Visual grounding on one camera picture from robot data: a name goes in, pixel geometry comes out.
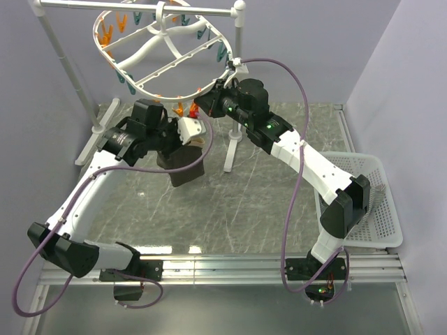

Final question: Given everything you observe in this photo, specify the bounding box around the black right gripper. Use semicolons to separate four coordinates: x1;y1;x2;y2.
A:
196;80;253;128

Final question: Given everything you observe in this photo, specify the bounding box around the orange clothes peg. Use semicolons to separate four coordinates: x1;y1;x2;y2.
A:
172;102;184;117
189;102;199;119

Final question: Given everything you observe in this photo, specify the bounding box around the dark grey boxer underwear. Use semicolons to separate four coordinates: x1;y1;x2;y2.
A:
156;137;205;187

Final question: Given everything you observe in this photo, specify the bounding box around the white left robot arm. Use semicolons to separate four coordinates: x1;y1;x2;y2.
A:
27;99;206;281

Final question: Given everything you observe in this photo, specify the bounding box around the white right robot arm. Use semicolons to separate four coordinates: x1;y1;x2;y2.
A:
194;79;371;279

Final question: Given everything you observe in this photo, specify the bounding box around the white oval clip hanger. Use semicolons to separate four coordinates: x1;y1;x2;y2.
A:
92;1;239;103

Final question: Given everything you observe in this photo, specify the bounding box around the teal clothes peg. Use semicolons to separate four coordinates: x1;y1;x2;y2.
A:
126;73;136;95
116;71;126;84

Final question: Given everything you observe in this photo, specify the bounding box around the white drying rack stand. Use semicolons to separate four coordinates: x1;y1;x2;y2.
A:
29;1;248;165

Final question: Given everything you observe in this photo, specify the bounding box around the striped grey cloth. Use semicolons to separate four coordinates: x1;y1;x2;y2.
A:
366;184;386;216

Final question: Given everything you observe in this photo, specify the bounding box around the white plastic laundry basket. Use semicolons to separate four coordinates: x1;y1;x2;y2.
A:
322;151;403;249

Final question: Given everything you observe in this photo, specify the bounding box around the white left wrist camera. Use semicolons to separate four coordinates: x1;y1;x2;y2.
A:
177;117;206;145

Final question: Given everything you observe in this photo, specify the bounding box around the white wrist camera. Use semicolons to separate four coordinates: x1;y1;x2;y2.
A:
224;57;249;88
177;117;206;145

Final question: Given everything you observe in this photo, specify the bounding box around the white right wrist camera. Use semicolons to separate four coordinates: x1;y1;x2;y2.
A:
224;57;249;88

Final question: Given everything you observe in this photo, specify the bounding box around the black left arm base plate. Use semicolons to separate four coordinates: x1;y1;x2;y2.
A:
98;260;163;282

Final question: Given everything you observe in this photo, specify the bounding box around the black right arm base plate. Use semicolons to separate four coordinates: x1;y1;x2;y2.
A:
285;258;347;281

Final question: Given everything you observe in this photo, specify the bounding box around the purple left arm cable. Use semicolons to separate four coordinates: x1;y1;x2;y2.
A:
11;118;214;318

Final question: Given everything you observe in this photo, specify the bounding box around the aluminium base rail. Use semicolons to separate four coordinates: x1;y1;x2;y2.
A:
38;252;406;285

